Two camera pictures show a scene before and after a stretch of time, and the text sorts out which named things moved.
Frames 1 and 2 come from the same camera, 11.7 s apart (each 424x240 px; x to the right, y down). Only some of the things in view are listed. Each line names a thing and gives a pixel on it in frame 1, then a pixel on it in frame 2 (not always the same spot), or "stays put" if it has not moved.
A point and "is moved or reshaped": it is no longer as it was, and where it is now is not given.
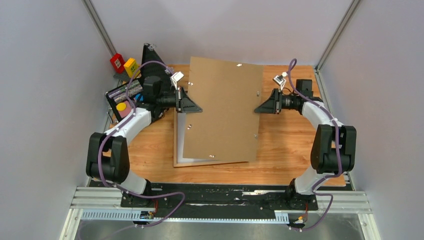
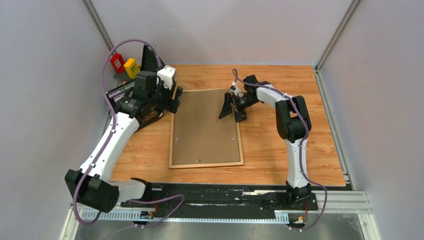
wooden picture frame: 176,164 is moved or reshaped
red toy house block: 118,63 stays put
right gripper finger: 272,105 -> 227,108
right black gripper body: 287,101 -> 242,103
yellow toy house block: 131,66 stays put
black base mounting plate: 213,200 stays put
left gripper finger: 187,105 -> 174,103
